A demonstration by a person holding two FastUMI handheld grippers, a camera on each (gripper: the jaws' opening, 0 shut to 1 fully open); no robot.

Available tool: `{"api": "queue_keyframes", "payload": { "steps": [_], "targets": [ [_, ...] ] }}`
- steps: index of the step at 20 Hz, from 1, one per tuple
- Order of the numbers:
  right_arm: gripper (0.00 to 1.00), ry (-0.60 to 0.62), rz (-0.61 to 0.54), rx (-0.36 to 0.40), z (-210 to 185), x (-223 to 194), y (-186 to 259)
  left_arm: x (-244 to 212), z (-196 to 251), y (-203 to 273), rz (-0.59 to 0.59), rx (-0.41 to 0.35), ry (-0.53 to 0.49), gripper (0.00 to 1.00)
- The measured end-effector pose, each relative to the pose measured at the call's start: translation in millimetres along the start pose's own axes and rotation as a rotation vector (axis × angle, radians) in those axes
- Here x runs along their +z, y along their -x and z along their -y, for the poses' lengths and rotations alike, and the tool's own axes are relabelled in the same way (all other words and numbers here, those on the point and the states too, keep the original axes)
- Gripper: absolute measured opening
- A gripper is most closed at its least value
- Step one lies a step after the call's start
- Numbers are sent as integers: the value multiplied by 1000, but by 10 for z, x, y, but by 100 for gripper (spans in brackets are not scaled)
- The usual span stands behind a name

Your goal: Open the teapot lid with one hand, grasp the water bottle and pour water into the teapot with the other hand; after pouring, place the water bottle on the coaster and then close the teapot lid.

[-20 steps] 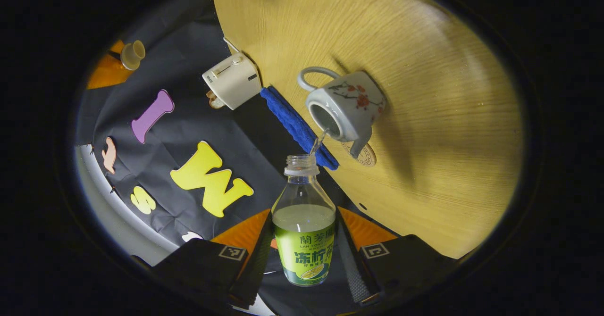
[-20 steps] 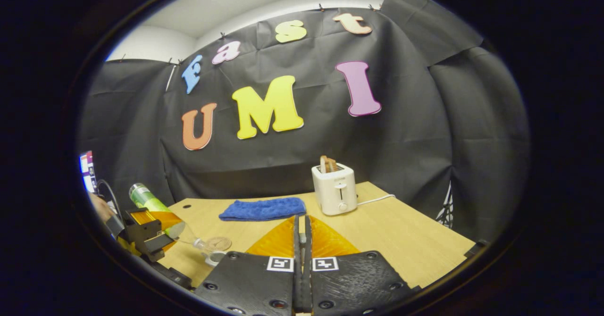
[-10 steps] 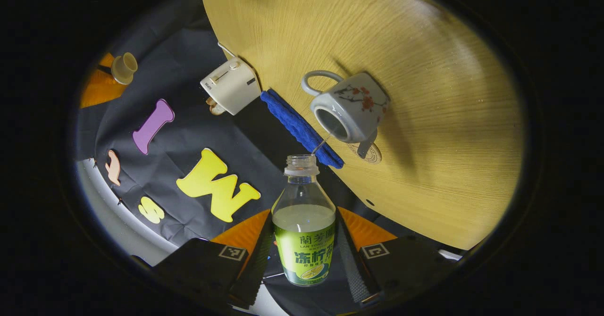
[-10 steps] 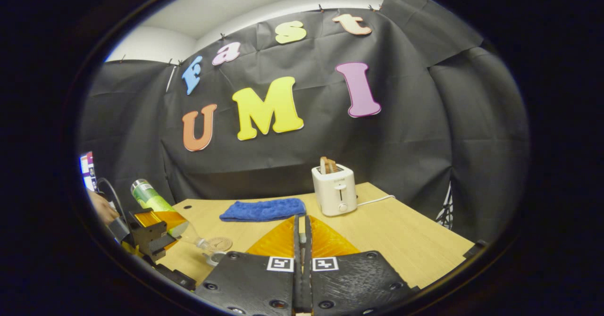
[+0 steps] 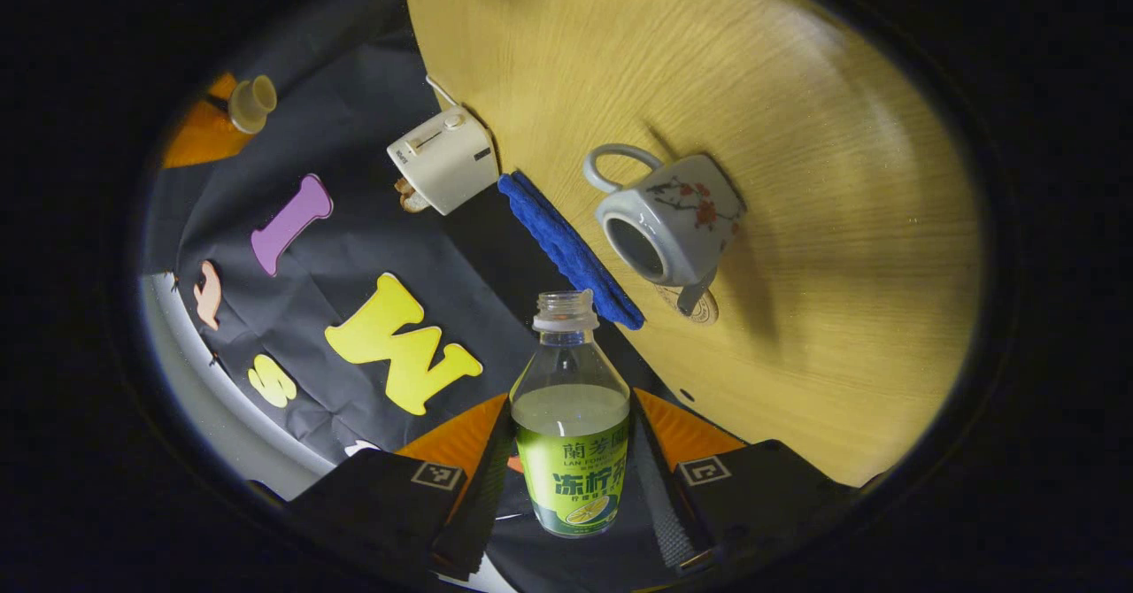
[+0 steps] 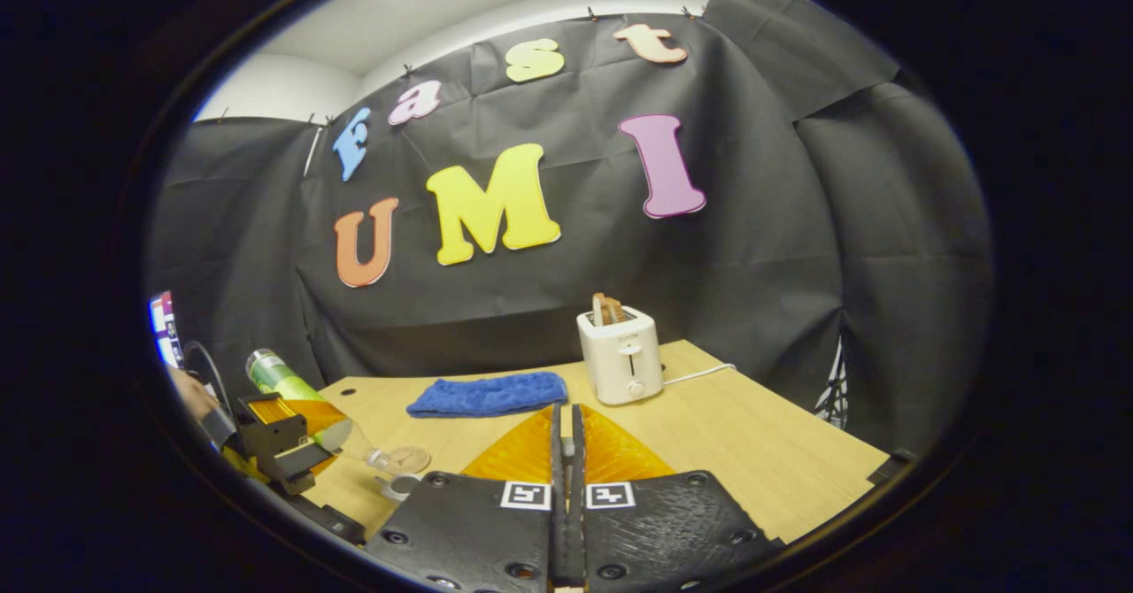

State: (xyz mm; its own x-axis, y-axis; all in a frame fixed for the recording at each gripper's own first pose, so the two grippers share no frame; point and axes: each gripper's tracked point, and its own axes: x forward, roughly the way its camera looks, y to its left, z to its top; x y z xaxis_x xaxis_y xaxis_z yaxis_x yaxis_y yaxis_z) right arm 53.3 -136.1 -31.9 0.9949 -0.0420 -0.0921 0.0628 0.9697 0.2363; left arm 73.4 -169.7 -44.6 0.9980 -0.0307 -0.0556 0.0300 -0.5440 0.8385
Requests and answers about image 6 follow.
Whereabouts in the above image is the green label water bottle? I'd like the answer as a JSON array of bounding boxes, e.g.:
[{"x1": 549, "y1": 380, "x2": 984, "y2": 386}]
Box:
[{"x1": 245, "y1": 348, "x2": 417, "y2": 476}]

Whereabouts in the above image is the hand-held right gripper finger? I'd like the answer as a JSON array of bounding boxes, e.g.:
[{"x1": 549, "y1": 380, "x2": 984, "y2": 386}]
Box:
[
  {"x1": 363, "y1": 403, "x2": 568, "y2": 593},
  {"x1": 569, "y1": 403, "x2": 784, "y2": 593}
]

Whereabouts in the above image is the black white striped object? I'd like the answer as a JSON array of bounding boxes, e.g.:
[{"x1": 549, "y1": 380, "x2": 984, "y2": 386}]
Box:
[{"x1": 813, "y1": 335, "x2": 844, "y2": 427}]

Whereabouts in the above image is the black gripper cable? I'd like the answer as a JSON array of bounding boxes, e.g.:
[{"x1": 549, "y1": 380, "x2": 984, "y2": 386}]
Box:
[{"x1": 181, "y1": 340, "x2": 236, "y2": 419}]

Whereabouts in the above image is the blue towel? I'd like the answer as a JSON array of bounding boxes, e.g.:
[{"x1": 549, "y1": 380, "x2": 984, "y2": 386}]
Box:
[{"x1": 406, "y1": 372, "x2": 569, "y2": 419}]

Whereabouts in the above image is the white toaster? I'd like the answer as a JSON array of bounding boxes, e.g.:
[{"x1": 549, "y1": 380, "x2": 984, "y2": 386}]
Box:
[{"x1": 576, "y1": 306, "x2": 665, "y2": 406}]

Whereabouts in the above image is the black backdrop cloth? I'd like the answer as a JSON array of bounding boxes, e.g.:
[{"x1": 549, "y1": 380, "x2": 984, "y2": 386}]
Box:
[{"x1": 146, "y1": 0, "x2": 992, "y2": 452}]

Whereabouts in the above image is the white toaster cable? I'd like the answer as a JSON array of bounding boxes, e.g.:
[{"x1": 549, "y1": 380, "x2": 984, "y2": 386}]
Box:
[{"x1": 661, "y1": 362, "x2": 738, "y2": 387}]

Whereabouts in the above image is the computer monitor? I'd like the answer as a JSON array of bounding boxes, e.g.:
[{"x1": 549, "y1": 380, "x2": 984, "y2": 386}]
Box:
[{"x1": 148, "y1": 291, "x2": 183, "y2": 369}]

